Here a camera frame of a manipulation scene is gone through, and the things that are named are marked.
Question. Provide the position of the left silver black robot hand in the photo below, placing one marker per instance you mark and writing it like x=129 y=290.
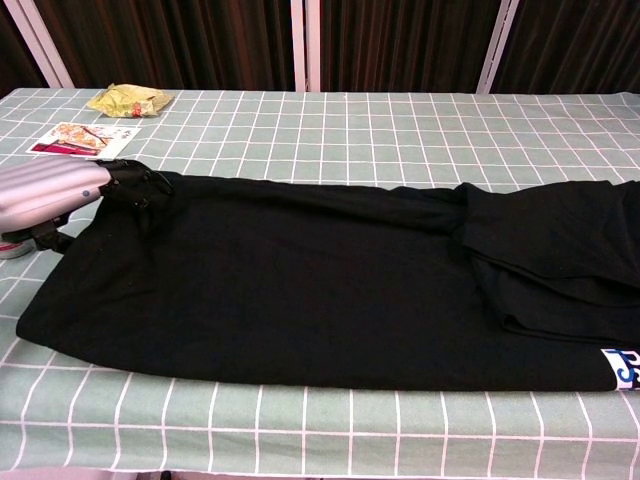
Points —
x=50 y=192

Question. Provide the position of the black T-shirt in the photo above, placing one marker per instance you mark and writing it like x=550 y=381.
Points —
x=300 y=280

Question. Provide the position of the printed picture card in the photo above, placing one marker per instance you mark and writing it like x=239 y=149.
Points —
x=80 y=141

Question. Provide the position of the white plastic jar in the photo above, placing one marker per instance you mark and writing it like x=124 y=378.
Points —
x=12 y=251

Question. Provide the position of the yellow green snack packet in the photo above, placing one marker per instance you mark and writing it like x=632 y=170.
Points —
x=125 y=102

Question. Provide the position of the black pleated curtain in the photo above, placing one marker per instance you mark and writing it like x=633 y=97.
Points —
x=12 y=45
x=175 y=40
x=575 y=40
x=400 y=40

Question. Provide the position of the green white checked tablecloth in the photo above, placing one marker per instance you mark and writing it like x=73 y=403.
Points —
x=300 y=130

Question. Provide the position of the white metal frame post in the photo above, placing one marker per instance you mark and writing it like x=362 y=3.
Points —
x=305 y=45
x=497 y=45
x=44 y=45

